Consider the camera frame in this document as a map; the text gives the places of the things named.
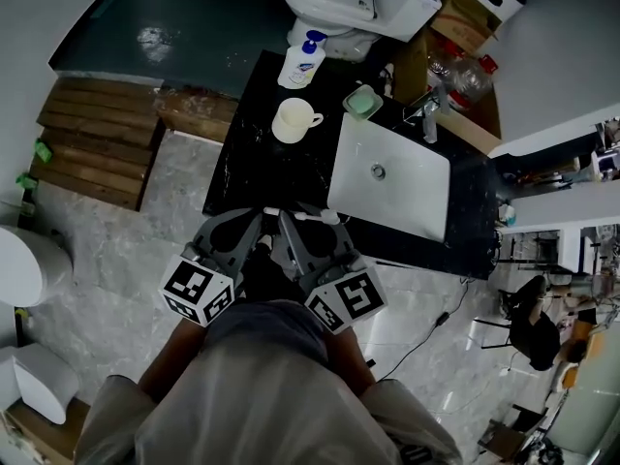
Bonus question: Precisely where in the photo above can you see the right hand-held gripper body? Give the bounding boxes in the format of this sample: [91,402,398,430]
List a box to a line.
[296,254,389,335]

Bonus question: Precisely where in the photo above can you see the white round trash bin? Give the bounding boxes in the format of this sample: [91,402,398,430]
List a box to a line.
[0,224,75,309]

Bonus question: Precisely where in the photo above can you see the white toothbrush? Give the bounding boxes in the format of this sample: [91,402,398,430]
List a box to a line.
[263,206,341,227]

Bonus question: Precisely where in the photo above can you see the green soap dish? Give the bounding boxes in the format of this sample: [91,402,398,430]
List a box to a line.
[341,83,385,122]

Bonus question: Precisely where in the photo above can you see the plastic-wrapped wooden block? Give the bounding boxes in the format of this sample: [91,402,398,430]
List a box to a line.
[156,86,242,145]

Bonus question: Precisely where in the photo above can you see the white lidded bin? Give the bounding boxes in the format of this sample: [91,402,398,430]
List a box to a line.
[0,343,80,426]

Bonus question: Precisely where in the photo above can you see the chrome faucet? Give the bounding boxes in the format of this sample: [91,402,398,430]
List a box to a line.
[403,86,452,145]

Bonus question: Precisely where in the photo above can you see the white toilet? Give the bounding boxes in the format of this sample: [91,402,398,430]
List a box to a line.
[283,0,444,63]

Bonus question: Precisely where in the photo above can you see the person's right forearm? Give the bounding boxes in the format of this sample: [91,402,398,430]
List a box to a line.
[321,325,378,400]

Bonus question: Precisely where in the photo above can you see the person's black trousers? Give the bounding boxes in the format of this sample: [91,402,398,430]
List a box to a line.
[238,232,305,305]

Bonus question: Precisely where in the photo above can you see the white sink basin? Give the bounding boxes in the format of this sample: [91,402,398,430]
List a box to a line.
[327,113,452,244]

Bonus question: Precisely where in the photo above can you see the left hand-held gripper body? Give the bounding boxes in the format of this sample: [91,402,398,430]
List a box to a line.
[158,241,244,329]

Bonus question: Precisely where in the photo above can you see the clear plastic jar red lid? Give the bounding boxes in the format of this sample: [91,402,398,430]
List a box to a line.
[449,54,499,111]

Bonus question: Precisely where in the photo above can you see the black marble vanity table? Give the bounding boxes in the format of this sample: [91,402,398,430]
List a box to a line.
[201,47,501,281]

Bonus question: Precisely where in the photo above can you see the cream ceramic mug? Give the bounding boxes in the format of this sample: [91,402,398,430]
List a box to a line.
[270,96,326,145]

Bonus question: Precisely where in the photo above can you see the person's light grey shirt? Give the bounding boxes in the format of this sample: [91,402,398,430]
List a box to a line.
[74,299,465,465]

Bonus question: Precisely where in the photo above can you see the black power cable with adapter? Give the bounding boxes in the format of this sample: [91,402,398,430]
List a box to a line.
[366,277,472,388]

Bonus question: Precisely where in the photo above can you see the person's left forearm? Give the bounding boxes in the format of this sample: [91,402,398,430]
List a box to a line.
[137,314,210,405]

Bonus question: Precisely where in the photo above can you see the white soap bottle blue pump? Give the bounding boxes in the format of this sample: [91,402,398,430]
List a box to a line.
[276,30,327,89]

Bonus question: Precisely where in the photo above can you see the wooden slat platform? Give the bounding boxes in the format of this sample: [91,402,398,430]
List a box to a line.
[28,77,165,213]

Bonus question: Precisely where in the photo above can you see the clear plastic bag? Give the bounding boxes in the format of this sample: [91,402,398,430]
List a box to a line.
[425,41,462,92]

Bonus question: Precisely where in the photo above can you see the large cardboard box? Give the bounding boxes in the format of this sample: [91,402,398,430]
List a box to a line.
[391,30,504,158]

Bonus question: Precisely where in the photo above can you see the brown wooden stool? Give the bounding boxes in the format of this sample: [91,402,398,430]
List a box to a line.
[478,403,549,460]

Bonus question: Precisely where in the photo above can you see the small cardboard box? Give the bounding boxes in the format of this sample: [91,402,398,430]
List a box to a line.
[429,0,506,58]

